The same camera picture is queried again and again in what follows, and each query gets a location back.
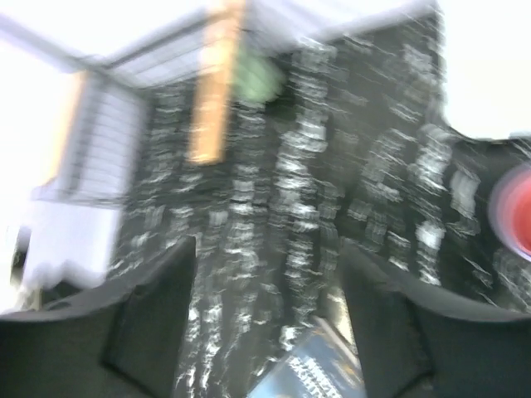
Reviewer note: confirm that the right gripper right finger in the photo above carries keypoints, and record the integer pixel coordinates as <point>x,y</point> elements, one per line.
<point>419,340</point>

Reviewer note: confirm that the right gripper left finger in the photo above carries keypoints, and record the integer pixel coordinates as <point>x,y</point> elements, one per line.
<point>120,339</point>

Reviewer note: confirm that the purple plastic cup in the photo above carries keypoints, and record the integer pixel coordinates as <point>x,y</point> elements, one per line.
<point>499,204</point>

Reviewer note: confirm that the green plastic cup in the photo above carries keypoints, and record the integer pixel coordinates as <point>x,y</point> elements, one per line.
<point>257,78</point>

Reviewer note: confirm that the pink plastic cup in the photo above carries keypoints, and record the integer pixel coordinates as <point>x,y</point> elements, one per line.
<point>519,214</point>

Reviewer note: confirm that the Nineteen Eighty-Four book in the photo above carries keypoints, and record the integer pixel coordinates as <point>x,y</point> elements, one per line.
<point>322,364</point>

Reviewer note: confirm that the black marble pattern mat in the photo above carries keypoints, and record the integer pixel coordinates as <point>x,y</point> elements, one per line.
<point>355,150</point>

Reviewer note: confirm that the black wire dish rack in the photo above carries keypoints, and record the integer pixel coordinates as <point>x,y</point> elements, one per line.
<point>128,135</point>

